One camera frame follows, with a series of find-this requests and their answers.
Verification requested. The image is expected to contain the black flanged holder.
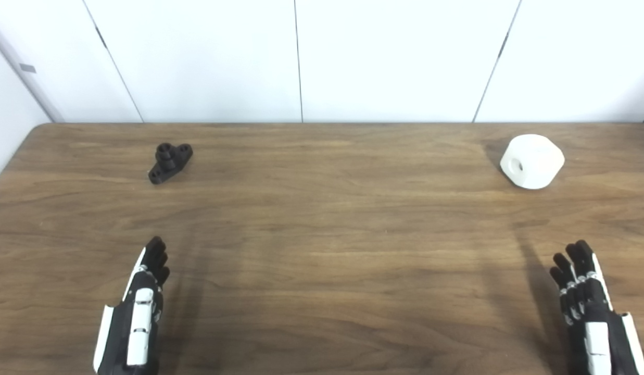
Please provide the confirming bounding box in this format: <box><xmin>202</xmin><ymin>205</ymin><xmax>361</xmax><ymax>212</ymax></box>
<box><xmin>148</xmin><ymin>142</ymin><xmax>194</xmax><ymax>185</ymax></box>

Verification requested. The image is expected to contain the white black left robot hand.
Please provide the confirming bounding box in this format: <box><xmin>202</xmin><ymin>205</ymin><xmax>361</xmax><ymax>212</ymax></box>
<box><xmin>93</xmin><ymin>236</ymin><xmax>171</xmax><ymax>375</ymax></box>

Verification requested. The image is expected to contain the round white piece with holes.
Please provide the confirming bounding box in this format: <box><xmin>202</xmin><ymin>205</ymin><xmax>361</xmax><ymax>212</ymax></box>
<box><xmin>499</xmin><ymin>134</ymin><xmax>565</xmax><ymax>190</ymax></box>

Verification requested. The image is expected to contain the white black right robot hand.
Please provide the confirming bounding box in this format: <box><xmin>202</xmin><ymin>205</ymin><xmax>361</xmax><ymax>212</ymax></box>
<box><xmin>549</xmin><ymin>240</ymin><xmax>644</xmax><ymax>375</ymax></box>

